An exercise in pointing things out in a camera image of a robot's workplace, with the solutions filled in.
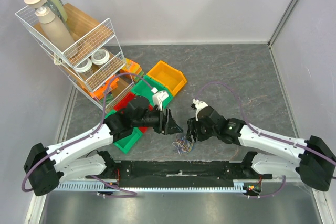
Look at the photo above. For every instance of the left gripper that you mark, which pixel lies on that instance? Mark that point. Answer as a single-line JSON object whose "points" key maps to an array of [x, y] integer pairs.
{"points": [[167, 121]]}

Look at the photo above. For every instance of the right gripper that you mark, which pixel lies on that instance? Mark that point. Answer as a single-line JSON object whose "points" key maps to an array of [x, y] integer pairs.
{"points": [[196, 130]]}

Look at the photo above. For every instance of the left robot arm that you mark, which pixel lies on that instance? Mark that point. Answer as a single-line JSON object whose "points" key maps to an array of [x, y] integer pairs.
{"points": [[47, 167]]}

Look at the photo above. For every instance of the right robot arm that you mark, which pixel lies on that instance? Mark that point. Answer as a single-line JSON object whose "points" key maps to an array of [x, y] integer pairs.
{"points": [[311, 160]]}

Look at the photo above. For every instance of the yellow plastic bin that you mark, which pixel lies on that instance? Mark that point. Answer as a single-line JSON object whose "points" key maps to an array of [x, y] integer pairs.
{"points": [[168, 76]]}

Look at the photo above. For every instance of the green bin upper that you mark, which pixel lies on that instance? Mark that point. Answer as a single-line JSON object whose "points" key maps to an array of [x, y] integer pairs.
{"points": [[142, 89]]}

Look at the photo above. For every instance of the green bin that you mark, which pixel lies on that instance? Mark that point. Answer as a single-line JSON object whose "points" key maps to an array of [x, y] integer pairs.
{"points": [[126, 140], [142, 89]]}

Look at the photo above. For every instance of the green bin lower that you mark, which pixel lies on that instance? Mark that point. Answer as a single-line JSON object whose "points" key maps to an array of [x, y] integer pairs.
{"points": [[126, 140]]}

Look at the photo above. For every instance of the red plastic bin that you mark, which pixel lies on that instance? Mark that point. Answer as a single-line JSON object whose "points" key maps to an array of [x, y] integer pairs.
{"points": [[125, 101]]}

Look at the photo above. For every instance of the orange snack box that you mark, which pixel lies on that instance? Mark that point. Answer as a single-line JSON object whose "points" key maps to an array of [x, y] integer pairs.
{"points": [[109, 85]]}

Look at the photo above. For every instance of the white lid jar right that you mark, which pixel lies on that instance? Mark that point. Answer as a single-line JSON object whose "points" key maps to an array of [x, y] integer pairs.
{"points": [[100, 57]]}

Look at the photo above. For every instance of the white lid jar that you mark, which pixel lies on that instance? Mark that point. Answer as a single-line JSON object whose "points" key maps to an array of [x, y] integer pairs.
{"points": [[85, 69], [100, 57]]}

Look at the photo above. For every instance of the white lid jar left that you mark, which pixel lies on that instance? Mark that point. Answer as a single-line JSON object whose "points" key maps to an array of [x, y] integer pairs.
{"points": [[85, 69]]}

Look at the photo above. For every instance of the beige pump bottle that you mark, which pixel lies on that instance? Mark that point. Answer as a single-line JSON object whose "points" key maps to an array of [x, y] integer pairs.
{"points": [[54, 28]]}

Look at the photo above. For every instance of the green bottle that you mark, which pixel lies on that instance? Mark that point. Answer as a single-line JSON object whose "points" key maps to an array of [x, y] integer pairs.
{"points": [[59, 9]]}

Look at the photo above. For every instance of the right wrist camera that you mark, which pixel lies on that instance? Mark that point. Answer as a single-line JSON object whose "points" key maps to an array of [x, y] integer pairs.
{"points": [[198, 106]]}

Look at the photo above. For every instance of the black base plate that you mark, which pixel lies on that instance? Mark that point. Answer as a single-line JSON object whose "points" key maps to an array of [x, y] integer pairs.
{"points": [[194, 171]]}

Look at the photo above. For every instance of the slotted cable duct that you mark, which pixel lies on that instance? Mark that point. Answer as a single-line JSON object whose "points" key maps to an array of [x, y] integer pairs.
{"points": [[217, 185]]}

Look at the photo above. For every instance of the white wire shelf rack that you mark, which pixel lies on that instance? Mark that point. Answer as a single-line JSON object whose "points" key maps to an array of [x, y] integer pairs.
{"points": [[89, 36]]}

